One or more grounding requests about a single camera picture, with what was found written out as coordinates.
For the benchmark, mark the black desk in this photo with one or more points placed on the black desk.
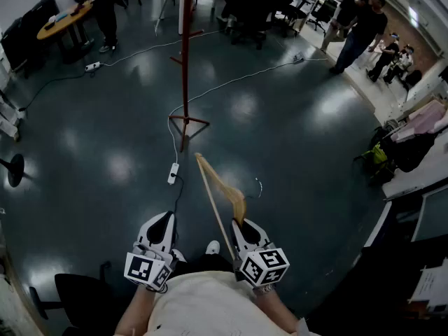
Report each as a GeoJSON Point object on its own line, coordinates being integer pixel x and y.
{"type": "Point", "coordinates": [378, 292]}

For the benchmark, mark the white pole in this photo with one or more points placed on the white pole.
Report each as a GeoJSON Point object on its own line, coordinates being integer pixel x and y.
{"type": "Point", "coordinates": [161, 10]}

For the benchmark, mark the white framed glass panel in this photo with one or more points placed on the white framed glass panel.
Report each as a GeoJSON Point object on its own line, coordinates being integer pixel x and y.
{"type": "Point", "coordinates": [379, 222]}

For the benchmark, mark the yellow-green bag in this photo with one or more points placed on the yellow-green bag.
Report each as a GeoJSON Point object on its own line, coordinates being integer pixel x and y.
{"type": "Point", "coordinates": [378, 156]}

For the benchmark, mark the black trousers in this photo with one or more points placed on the black trousers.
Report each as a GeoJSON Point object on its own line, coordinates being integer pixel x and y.
{"type": "Point", "coordinates": [206, 262]}

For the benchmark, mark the blue cloth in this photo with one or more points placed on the blue cloth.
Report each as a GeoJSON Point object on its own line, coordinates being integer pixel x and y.
{"type": "Point", "coordinates": [61, 15]}

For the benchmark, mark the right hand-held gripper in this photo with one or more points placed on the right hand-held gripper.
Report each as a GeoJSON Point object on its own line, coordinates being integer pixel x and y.
{"type": "Point", "coordinates": [264, 268]}

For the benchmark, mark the black pedestal round table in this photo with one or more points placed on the black pedestal round table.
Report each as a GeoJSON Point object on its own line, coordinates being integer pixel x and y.
{"type": "Point", "coordinates": [15, 170]}

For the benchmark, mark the black office chair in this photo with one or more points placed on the black office chair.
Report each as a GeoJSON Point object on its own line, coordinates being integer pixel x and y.
{"type": "Point", "coordinates": [323, 12]}
{"type": "Point", "coordinates": [252, 26]}
{"type": "Point", "coordinates": [290, 10]}

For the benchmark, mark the person's right white shoe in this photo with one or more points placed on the person's right white shoe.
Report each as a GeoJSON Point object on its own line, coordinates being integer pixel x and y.
{"type": "Point", "coordinates": [213, 247]}

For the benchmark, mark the pink garment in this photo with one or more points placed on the pink garment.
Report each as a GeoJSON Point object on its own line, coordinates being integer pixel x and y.
{"type": "Point", "coordinates": [427, 117]}

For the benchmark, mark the person's right forearm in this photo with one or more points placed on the person's right forearm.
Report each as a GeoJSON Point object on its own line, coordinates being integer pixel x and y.
{"type": "Point", "coordinates": [276, 310]}

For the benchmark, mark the person's left forearm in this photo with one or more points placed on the person's left forearm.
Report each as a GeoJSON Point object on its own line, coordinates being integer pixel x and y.
{"type": "Point", "coordinates": [136, 313]}

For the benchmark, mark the silver wrist watch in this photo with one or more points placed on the silver wrist watch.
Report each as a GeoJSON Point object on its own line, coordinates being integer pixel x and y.
{"type": "Point", "coordinates": [265, 289]}

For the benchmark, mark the black bag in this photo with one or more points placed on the black bag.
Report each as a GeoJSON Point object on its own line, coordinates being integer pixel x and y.
{"type": "Point", "coordinates": [413, 154]}

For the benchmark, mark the red-brown wooden coat stand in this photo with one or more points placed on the red-brown wooden coat stand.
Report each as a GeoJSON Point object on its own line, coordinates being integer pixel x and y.
{"type": "Point", "coordinates": [187, 47]}

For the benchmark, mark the person's left white shoe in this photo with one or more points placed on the person's left white shoe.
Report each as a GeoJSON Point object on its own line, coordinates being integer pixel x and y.
{"type": "Point", "coordinates": [179, 255]}

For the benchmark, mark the white power strip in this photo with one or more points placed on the white power strip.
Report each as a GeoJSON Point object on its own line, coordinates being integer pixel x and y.
{"type": "Point", "coordinates": [92, 66]}
{"type": "Point", "coordinates": [297, 58]}
{"type": "Point", "coordinates": [173, 173]}

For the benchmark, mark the cream knit sweater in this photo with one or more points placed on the cream knit sweater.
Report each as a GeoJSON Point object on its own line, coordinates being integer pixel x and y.
{"type": "Point", "coordinates": [210, 306]}

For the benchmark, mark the wooden clothes hanger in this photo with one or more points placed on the wooden clothes hanger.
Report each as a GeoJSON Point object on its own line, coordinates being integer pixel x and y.
{"type": "Point", "coordinates": [238, 206]}

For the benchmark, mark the white table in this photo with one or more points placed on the white table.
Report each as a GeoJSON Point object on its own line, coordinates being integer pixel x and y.
{"type": "Point", "coordinates": [420, 177]}

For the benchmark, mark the black equipment case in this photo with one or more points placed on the black equipment case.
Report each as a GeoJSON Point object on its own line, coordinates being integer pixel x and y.
{"type": "Point", "coordinates": [42, 12]}
{"type": "Point", "coordinates": [17, 44]}

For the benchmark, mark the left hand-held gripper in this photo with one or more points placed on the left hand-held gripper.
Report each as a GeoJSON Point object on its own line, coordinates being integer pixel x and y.
{"type": "Point", "coordinates": [140, 268]}

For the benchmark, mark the white cart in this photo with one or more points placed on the white cart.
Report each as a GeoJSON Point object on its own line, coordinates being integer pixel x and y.
{"type": "Point", "coordinates": [8, 115]}

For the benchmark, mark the round wooden table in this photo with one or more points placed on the round wooden table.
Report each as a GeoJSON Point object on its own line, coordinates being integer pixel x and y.
{"type": "Point", "coordinates": [63, 24]}

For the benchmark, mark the person's white shoe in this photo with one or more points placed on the person's white shoe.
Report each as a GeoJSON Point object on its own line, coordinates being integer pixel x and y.
{"type": "Point", "coordinates": [179, 255]}
{"type": "Point", "coordinates": [213, 247]}

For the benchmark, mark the white paper sheet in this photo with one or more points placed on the white paper sheet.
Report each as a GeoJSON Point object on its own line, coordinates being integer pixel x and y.
{"type": "Point", "coordinates": [430, 285]}

